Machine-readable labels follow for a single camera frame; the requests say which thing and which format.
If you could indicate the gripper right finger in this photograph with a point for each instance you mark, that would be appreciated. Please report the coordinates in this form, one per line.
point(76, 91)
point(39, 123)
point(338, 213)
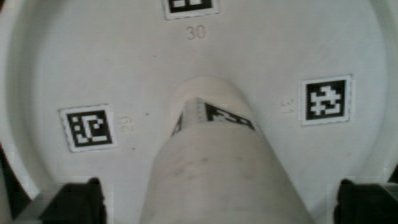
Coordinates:
point(366, 203)

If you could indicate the white round table top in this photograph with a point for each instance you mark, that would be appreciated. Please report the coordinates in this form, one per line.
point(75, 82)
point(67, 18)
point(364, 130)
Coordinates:
point(286, 60)

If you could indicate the white cylindrical table leg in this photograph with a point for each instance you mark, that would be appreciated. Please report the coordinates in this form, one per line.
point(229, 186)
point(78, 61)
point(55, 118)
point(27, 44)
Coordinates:
point(219, 183)

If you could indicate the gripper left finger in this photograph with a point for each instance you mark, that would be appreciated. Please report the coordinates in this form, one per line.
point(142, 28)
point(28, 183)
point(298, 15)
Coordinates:
point(67, 205)

